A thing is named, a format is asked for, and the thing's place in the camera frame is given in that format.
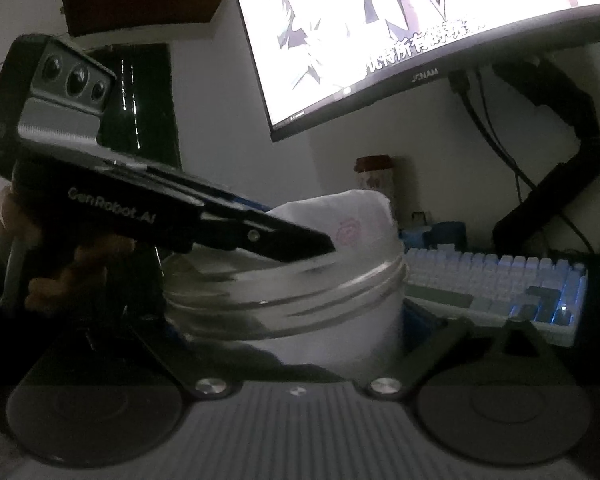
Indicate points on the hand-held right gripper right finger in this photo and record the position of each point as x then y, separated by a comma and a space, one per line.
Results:
414, 327

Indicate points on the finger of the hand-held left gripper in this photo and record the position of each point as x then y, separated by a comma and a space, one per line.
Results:
220, 195
270, 237

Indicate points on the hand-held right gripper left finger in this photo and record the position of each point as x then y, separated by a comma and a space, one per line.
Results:
155, 350

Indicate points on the white paper tissue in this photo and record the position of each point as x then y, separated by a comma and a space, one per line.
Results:
340, 220

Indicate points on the clear glass jar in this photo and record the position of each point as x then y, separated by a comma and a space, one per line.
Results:
280, 310

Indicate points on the light blue container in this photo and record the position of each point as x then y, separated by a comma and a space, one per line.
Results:
414, 237

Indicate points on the person's left hand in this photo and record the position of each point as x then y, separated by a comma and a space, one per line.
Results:
95, 257

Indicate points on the white backlit keyboard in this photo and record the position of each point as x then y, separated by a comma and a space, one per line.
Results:
480, 270

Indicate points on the patterned tumbler with red lid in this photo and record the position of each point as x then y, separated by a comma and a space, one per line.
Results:
375, 180

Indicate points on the curved computer monitor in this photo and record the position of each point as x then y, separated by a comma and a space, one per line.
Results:
380, 35

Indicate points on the brown wall shelf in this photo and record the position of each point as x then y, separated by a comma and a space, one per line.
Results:
145, 5

